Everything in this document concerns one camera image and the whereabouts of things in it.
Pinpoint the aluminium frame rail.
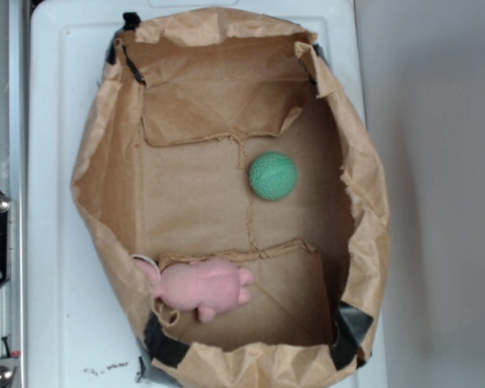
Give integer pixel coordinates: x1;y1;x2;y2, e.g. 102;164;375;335
0;1;30;387

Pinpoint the green textured ball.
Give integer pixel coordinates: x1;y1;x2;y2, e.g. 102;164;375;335
249;151;298;200

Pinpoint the pink plush bunny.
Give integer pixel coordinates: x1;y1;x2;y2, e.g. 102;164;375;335
133;255;255;323

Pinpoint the white plastic bin lid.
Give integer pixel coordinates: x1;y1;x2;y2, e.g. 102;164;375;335
26;0;389;388

